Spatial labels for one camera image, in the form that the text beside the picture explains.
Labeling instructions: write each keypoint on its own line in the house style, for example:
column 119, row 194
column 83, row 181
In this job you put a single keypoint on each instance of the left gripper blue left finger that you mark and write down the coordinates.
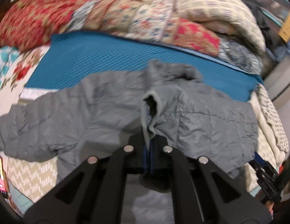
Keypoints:
column 145, row 157

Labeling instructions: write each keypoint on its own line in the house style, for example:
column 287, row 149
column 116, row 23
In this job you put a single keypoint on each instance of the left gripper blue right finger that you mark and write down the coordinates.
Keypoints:
column 154, row 153

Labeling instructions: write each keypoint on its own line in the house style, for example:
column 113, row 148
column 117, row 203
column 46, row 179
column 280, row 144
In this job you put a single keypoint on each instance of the grey padded jacket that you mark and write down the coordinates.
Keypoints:
column 100, row 113

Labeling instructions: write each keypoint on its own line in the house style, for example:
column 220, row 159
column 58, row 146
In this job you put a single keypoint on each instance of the white fuzzy blanket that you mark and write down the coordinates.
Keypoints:
column 272, row 142

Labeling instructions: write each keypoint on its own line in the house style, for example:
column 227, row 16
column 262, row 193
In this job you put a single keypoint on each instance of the blue mesh mat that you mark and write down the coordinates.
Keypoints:
column 74, row 55

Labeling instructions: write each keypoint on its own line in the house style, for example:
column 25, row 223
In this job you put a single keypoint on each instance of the patterned teal beige bedspread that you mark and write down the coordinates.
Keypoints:
column 30, row 165

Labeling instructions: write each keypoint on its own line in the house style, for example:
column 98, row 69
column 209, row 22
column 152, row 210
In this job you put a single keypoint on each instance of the red floral patchwork quilt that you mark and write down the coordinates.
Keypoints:
column 31, row 23

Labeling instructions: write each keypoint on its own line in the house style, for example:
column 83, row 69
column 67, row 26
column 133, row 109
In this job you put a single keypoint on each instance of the smartphone with lit screen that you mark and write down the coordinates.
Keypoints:
column 3, row 187

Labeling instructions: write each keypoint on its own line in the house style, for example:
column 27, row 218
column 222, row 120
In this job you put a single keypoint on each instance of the beige patterned folded quilt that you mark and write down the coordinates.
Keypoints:
column 232, row 12

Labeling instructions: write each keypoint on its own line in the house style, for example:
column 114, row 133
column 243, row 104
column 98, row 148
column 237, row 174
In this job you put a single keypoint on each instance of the yellow cardboard box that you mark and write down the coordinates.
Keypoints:
column 284, row 32

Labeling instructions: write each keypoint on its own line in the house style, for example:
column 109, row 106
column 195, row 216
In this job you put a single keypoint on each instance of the clear plastic storage bin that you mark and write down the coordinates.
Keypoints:
column 277, row 10

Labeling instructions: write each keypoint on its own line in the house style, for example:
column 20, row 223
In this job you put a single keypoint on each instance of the black phone tripod mount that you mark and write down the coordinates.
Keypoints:
column 271, row 182

